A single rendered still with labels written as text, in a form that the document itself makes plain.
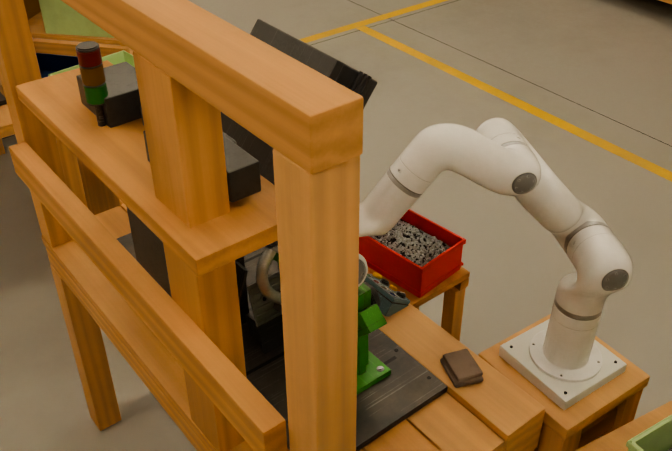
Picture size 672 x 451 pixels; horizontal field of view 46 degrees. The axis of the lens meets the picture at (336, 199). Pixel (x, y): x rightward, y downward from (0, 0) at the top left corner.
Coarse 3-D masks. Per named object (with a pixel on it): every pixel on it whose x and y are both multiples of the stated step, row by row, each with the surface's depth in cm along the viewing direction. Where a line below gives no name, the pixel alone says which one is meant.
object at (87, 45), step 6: (84, 42) 171; (90, 42) 171; (96, 42) 171; (78, 48) 169; (84, 48) 169; (90, 48) 169; (96, 48) 169; (78, 54) 169; (84, 54) 169; (90, 54) 169; (96, 54) 170; (78, 60) 171; (84, 60) 170; (90, 60) 170; (96, 60) 170; (84, 66) 170; (90, 66) 170; (96, 66) 171
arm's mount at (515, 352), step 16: (528, 336) 216; (512, 352) 211; (528, 352) 211; (608, 352) 212; (528, 368) 207; (608, 368) 207; (624, 368) 209; (544, 384) 202; (560, 384) 202; (576, 384) 202; (592, 384) 202; (560, 400) 199; (576, 400) 201
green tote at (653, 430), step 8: (656, 424) 182; (664, 424) 182; (648, 432) 180; (656, 432) 182; (664, 432) 184; (632, 440) 178; (640, 440) 179; (648, 440) 182; (656, 440) 184; (664, 440) 187; (632, 448) 177; (640, 448) 176; (648, 448) 184; (656, 448) 187; (664, 448) 190
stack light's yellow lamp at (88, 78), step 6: (102, 66) 173; (84, 72) 171; (90, 72) 171; (96, 72) 172; (102, 72) 173; (84, 78) 172; (90, 78) 172; (96, 78) 172; (102, 78) 174; (84, 84) 173; (90, 84) 173; (96, 84) 173; (102, 84) 174
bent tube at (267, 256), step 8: (264, 256) 197; (272, 256) 198; (264, 264) 197; (256, 272) 198; (264, 272) 197; (256, 280) 199; (264, 280) 198; (264, 288) 199; (272, 288) 201; (264, 296) 201; (272, 296) 200; (280, 296) 202
